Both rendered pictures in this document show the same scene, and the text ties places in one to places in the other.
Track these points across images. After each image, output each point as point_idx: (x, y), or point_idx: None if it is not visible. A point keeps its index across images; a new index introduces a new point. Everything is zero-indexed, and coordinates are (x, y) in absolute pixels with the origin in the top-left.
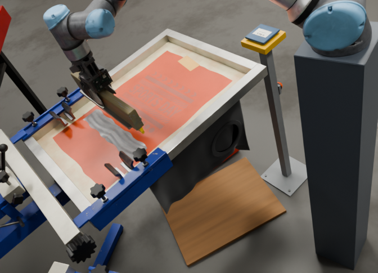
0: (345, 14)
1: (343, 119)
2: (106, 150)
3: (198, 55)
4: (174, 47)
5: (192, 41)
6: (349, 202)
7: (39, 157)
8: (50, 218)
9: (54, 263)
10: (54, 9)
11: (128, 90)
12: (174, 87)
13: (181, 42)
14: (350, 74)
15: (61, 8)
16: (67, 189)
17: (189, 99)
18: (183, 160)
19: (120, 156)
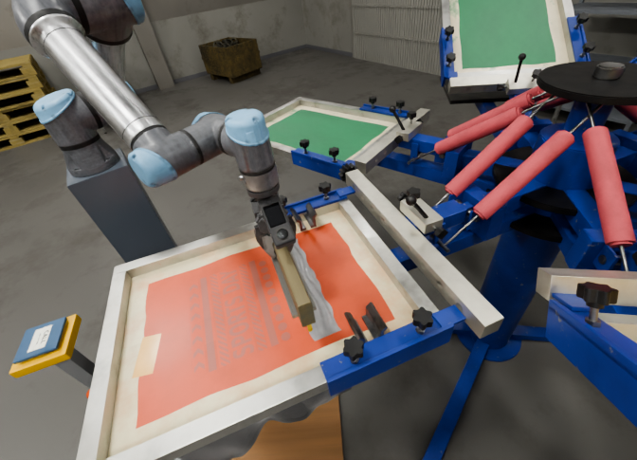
0: None
1: (148, 196)
2: (318, 261)
3: (122, 362)
4: (119, 430)
5: (100, 381)
6: None
7: (403, 270)
8: (370, 184)
9: (365, 162)
10: (241, 115)
11: (253, 353)
12: (200, 314)
13: (106, 405)
14: (126, 158)
15: (232, 112)
16: (362, 221)
17: (203, 283)
18: None
19: (300, 219)
